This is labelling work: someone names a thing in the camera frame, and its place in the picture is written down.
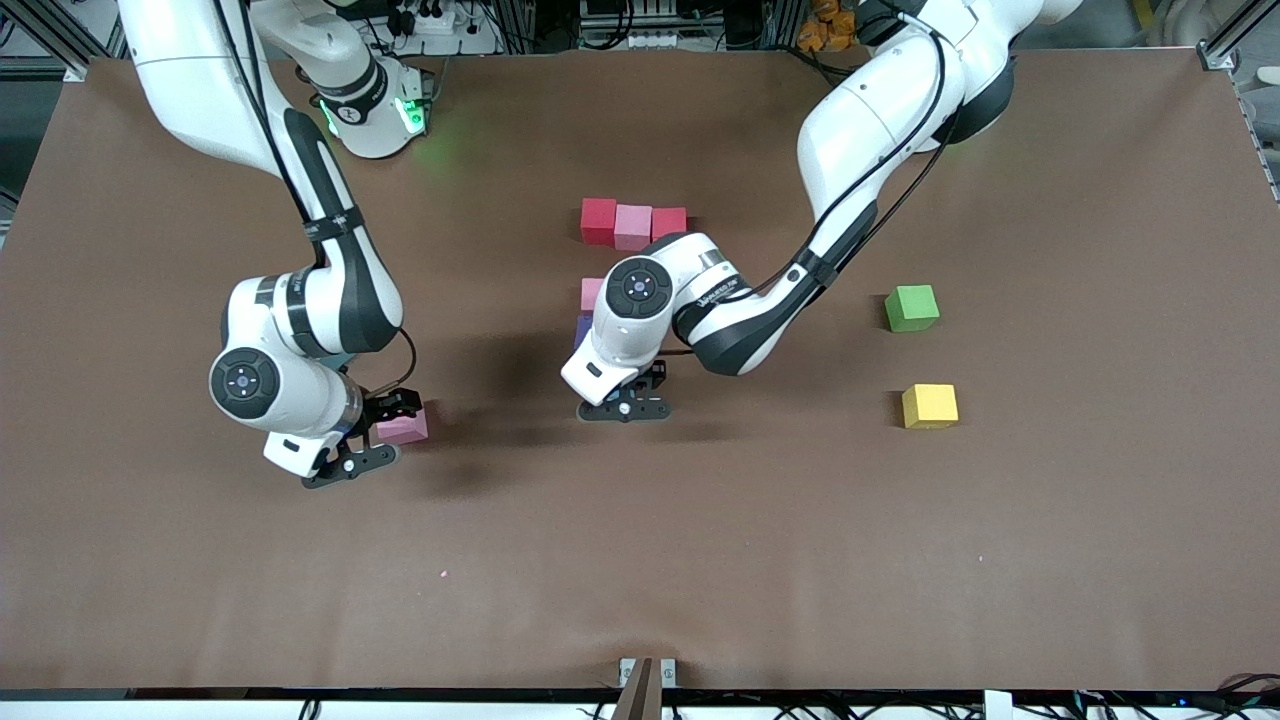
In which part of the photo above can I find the yellow foam cube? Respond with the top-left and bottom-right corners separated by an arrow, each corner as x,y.
901,383 -> 959,430

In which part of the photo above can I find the paper table cover sheet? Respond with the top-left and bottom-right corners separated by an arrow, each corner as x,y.
0,50 -> 1280,693

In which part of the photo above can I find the green foam cube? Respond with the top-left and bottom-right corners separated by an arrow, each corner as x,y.
884,284 -> 941,333

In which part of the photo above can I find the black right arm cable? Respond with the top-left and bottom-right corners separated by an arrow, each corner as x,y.
372,328 -> 417,396

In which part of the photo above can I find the metal table edge bracket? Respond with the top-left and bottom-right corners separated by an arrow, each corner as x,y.
618,657 -> 677,691

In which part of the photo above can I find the aluminium frame profile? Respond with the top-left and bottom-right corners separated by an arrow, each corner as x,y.
1195,0 -> 1280,71
0,0 -> 131,83

